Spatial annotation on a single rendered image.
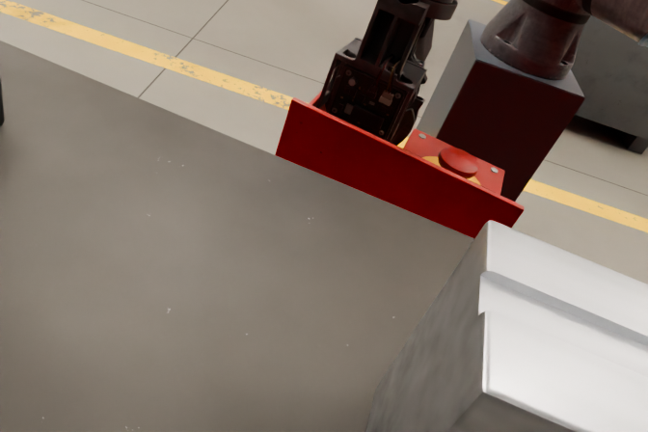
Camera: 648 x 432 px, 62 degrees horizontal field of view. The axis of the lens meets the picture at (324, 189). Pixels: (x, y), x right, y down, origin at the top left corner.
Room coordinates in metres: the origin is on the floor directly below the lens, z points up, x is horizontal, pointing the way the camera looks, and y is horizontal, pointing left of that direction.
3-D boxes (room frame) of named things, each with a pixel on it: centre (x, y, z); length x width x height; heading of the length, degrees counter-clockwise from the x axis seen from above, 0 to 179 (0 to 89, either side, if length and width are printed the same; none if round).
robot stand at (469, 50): (0.90, -0.23, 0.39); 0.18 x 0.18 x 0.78; 4
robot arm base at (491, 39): (0.90, -0.23, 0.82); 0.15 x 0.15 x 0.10
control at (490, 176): (0.44, -0.06, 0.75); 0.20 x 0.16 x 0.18; 81
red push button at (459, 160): (0.45, -0.11, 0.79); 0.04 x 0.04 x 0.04
